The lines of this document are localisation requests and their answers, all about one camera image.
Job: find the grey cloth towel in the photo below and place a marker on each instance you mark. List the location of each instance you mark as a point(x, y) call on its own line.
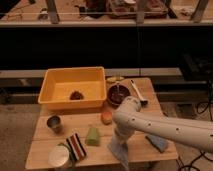
point(119, 151)

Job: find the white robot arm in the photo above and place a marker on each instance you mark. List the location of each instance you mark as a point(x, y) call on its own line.
point(194, 133)

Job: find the yellow banana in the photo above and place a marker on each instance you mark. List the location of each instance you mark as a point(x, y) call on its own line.
point(114, 79)

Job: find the utensil in bowl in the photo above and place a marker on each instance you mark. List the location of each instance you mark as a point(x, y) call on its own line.
point(117, 86)

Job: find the dark brown bowl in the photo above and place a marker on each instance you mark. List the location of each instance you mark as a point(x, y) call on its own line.
point(115, 99)

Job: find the orange fruit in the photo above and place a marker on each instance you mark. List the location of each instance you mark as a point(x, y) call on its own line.
point(106, 117)

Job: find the brown object in bin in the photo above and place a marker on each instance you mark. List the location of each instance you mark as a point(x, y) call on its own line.
point(76, 95)

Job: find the white spoon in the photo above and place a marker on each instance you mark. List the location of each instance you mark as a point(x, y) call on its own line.
point(143, 101)

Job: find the yellow plastic bin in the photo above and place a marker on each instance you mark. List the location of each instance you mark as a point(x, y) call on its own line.
point(58, 84)

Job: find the green rolled cloth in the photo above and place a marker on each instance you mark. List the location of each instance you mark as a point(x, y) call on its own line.
point(93, 137)

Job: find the small metal cup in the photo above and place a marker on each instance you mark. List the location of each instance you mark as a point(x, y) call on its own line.
point(54, 123)

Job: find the wooden table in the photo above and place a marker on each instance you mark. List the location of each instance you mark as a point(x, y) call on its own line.
point(78, 121)

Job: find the blue sponge block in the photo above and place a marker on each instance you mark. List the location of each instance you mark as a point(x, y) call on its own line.
point(159, 143)

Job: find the large silver can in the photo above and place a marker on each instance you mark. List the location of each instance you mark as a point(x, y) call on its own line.
point(59, 157)

